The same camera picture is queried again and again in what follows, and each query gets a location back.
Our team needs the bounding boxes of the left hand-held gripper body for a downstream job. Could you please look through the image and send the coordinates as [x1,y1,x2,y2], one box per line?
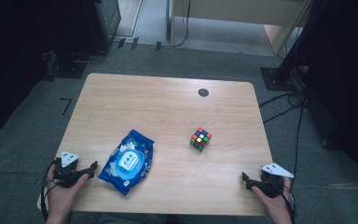
[52,150,90,189]

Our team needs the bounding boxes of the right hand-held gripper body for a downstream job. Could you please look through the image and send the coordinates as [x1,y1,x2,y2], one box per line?
[249,162,295,199]

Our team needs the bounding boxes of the blue wet wipes pack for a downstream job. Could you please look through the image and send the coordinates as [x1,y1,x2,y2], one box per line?
[97,129,156,197]

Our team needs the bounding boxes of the multicoloured puzzle cube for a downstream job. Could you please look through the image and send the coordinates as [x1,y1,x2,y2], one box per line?
[189,126,213,153]

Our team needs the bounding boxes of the person's right hand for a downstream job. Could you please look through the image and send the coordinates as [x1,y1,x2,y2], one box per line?
[251,176,293,219]

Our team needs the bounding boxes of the person's left hand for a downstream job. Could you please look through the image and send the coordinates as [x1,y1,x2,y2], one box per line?
[46,163,90,219]

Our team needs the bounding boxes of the black angled floor tape mark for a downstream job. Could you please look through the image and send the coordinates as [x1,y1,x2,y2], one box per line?
[59,97,74,116]

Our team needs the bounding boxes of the person's dark trousers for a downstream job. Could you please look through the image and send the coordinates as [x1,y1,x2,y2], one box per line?
[97,212,276,224]

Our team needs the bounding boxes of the black flat stand base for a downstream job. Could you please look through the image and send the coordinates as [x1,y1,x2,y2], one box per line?
[45,50,89,79]

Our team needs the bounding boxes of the black curtain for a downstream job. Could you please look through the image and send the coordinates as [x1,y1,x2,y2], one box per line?
[292,0,358,202]
[0,0,90,143]

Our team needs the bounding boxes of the dark glass-front cabinet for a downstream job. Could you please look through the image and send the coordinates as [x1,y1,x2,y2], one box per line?
[83,0,122,54]

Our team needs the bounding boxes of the light wooden cabinet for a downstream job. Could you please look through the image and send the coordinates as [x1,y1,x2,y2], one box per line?
[169,0,312,56]

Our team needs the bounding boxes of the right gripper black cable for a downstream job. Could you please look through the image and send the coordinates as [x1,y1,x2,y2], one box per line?
[271,176,296,224]

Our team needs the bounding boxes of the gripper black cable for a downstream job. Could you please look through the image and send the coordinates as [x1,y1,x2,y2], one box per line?
[271,176,296,224]
[39,161,61,222]

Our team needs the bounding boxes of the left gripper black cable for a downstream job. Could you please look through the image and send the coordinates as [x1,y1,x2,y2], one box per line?
[39,161,61,222]

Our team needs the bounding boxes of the black long floor cable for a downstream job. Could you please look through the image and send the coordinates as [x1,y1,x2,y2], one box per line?
[289,102,307,186]

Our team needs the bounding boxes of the black short floor cable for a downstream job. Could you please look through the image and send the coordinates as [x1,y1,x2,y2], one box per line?
[262,105,295,125]

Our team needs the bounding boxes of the black looped floor cable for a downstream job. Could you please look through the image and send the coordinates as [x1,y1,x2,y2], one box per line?
[258,91,308,109]

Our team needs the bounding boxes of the black stand with base plate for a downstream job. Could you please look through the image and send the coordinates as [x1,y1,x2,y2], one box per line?
[259,0,325,92]

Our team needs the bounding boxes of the black curved floor cable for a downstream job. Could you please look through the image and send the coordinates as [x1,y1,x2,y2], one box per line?
[70,49,108,64]

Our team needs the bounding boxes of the bundle of cables on stand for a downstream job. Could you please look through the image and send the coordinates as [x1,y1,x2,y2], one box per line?
[287,60,312,91]

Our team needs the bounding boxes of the black hanging cable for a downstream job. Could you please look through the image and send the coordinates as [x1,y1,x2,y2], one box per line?
[167,0,191,49]

